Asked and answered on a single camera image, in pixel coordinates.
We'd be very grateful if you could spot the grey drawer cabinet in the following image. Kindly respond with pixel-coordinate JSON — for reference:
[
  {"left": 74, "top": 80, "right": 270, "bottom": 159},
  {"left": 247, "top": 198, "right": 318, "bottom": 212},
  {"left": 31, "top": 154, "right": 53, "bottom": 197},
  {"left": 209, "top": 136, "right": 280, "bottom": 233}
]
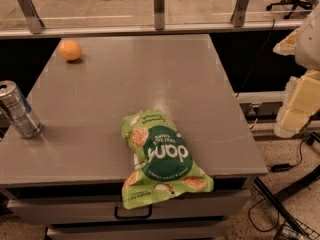
[{"left": 1, "top": 177, "right": 249, "bottom": 240}]

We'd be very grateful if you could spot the black power cable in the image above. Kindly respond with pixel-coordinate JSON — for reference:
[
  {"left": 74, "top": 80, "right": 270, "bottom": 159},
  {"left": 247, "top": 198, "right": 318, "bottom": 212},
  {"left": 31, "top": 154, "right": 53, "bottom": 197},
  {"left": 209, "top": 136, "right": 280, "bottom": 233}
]
[{"left": 247, "top": 137, "right": 320, "bottom": 233}]

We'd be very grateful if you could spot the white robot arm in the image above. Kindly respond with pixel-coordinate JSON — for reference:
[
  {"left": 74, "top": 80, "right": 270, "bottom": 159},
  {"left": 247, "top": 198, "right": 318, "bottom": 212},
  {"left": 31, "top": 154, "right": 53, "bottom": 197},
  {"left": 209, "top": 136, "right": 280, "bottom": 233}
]
[{"left": 273, "top": 5, "right": 320, "bottom": 138}]

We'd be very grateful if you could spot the metal glass railing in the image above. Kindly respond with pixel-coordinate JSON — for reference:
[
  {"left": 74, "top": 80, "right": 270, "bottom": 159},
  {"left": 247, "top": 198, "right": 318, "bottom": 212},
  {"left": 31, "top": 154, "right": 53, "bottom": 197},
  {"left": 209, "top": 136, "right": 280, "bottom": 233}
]
[{"left": 0, "top": 0, "right": 306, "bottom": 39}]

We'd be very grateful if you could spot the black drawer handle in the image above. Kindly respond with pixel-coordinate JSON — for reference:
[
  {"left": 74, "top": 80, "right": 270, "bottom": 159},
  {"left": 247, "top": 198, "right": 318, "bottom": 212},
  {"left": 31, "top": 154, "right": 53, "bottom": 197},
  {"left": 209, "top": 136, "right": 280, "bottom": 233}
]
[{"left": 114, "top": 205, "right": 153, "bottom": 221}]

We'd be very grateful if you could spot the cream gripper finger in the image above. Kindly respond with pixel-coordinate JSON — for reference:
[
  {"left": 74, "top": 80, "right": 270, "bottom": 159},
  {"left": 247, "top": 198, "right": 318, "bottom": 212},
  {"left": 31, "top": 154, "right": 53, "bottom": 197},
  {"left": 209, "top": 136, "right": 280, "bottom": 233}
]
[
  {"left": 274, "top": 70, "right": 320, "bottom": 138},
  {"left": 273, "top": 29, "right": 298, "bottom": 56}
]

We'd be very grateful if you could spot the green rice chip bag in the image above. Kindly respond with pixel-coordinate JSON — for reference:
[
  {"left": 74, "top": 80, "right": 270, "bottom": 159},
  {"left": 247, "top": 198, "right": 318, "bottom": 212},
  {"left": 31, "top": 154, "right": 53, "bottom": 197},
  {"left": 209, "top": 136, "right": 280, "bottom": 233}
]
[{"left": 121, "top": 110, "right": 214, "bottom": 209}]

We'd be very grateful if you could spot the orange fruit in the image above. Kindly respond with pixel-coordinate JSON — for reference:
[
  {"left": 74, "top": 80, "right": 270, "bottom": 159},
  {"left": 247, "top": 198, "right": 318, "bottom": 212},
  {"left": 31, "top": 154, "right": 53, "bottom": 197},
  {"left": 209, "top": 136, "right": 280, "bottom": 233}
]
[{"left": 58, "top": 40, "right": 82, "bottom": 61}]

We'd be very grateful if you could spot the black wire basket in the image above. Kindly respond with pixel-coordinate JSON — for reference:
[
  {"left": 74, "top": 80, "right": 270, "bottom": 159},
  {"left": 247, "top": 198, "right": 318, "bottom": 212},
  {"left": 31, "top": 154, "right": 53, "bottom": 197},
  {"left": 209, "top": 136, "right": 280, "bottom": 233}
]
[{"left": 273, "top": 219, "right": 320, "bottom": 240}]

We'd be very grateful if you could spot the silver redbull can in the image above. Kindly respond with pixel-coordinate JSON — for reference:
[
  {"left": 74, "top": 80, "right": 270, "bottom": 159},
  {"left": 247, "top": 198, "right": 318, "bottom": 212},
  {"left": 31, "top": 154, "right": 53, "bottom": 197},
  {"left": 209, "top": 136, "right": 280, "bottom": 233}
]
[{"left": 0, "top": 80, "right": 42, "bottom": 139}]

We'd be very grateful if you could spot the black metal stand leg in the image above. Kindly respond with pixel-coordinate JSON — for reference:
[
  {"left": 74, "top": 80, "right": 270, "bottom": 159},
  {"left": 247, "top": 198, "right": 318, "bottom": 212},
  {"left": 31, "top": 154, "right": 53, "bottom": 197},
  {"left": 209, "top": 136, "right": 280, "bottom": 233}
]
[{"left": 254, "top": 165, "right": 320, "bottom": 230}]

